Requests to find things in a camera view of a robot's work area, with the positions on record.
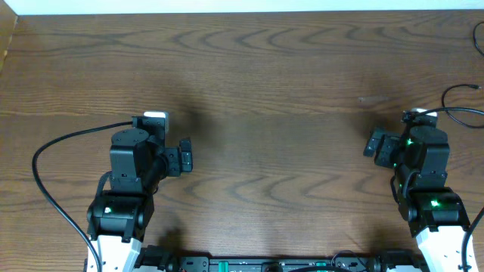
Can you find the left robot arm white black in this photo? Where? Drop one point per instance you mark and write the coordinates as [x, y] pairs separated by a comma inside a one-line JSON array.
[[124, 200]]

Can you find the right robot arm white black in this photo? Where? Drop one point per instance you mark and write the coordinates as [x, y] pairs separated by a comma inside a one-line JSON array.
[[435, 214]]

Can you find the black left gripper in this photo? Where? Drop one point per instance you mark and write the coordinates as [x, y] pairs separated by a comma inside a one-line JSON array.
[[181, 160]]

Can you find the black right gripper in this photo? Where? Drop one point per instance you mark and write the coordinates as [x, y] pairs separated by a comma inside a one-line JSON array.
[[389, 142]]

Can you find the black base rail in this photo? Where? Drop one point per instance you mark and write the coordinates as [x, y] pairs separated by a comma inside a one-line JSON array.
[[157, 259]]

